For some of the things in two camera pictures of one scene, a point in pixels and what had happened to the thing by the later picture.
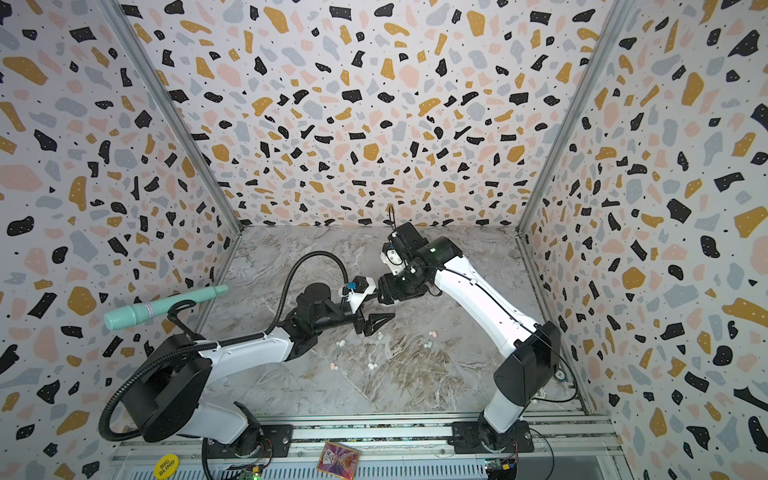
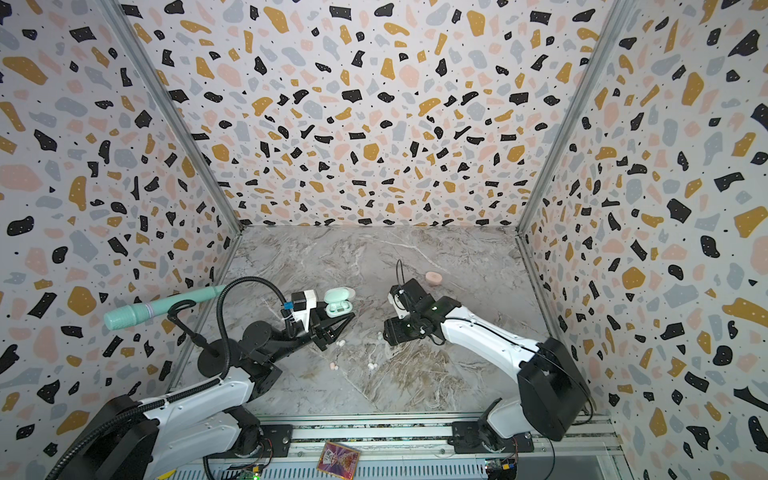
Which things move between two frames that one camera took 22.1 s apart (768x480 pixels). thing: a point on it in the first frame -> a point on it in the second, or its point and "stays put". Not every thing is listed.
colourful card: [338, 460] stays put
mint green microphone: [119, 317] stays put
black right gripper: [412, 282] -> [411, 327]
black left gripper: [371, 327] -> [325, 333]
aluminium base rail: [392, 447] stays put
